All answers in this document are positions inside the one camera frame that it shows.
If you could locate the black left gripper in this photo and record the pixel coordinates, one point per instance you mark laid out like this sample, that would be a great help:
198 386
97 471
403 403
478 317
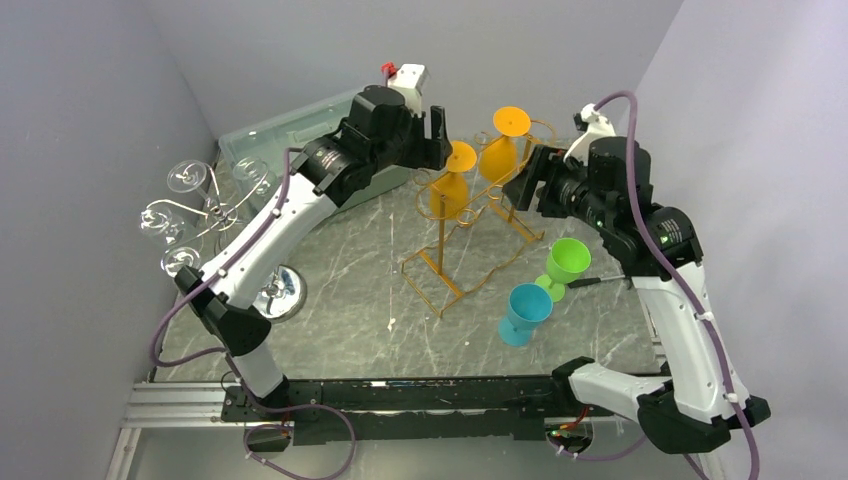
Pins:
430 153

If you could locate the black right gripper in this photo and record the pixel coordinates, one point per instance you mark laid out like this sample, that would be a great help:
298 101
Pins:
545 164

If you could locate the orange wine glass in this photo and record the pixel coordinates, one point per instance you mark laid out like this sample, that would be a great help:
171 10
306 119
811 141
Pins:
498 159
450 193

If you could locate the orange wine glass front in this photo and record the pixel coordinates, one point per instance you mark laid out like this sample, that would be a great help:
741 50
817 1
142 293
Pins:
450 193

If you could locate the green wine glass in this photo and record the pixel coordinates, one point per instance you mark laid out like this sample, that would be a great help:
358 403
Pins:
567 260

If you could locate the blue wine glass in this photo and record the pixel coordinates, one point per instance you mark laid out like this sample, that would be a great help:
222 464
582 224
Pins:
528 306

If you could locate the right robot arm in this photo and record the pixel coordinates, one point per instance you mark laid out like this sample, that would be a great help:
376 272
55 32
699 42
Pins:
700 404

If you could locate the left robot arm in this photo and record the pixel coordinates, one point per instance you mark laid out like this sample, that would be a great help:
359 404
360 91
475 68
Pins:
382 129

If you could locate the silver spiral glass stand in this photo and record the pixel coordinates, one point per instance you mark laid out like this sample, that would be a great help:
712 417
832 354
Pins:
222 216

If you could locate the clear glass on stand upper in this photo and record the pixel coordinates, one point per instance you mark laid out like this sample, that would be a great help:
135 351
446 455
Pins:
188 176

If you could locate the clear glass on stand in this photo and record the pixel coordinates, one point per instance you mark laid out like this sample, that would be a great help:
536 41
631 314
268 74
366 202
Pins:
174 259
188 176
164 223

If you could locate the clear glass on stand lower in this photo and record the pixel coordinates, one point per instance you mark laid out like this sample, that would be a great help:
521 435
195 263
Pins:
174 259

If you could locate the clear glass on stand middle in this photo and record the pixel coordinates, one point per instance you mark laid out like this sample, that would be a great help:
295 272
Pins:
164 223

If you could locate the gold wire glass rack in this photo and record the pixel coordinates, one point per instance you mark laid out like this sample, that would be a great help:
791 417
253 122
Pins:
486 237

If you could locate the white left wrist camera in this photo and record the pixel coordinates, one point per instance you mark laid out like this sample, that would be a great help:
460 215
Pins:
409 80

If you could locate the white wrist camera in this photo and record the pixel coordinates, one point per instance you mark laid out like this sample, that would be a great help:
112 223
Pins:
592 125
409 80

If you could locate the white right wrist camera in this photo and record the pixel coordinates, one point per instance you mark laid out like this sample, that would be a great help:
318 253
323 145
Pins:
592 125

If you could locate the black handled hammer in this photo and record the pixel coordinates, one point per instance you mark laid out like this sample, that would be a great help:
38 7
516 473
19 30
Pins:
585 282

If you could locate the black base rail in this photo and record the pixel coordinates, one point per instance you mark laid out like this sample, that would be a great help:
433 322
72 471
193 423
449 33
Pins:
519 407

